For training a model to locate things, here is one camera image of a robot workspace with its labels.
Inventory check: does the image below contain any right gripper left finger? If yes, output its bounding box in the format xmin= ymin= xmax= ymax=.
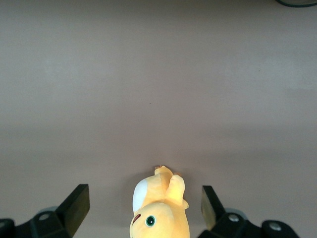
xmin=14 ymin=183 xmax=90 ymax=238

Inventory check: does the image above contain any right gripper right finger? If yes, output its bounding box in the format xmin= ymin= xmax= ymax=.
xmin=200 ymin=185 xmax=298 ymax=238

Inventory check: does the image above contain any yellow plush toy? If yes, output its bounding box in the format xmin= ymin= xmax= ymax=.
xmin=129 ymin=165 xmax=191 ymax=238

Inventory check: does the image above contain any black cable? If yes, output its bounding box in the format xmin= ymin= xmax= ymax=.
xmin=274 ymin=0 xmax=317 ymax=7

